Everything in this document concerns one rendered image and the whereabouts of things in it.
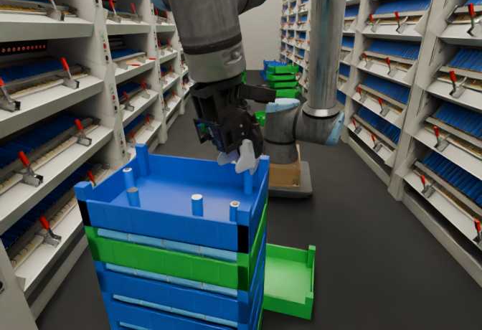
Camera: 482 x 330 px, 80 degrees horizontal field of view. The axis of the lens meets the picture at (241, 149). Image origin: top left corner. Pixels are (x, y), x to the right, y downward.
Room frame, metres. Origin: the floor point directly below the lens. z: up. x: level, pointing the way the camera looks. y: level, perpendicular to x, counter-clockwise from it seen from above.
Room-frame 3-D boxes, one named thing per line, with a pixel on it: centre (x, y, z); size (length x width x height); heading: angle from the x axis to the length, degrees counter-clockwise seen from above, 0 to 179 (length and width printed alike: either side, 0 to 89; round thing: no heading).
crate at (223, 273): (0.48, 0.11, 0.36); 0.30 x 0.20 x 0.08; 76
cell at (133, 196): (0.42, 0.18, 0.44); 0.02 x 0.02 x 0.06
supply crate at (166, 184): (0.48, 0.11, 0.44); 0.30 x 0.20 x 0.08; 76
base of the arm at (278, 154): (1.26, -0.18, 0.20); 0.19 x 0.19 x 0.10
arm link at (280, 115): (1.25, -0.19, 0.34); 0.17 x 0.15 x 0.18; 61
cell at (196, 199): (0.40, 0.07, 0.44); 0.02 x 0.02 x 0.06
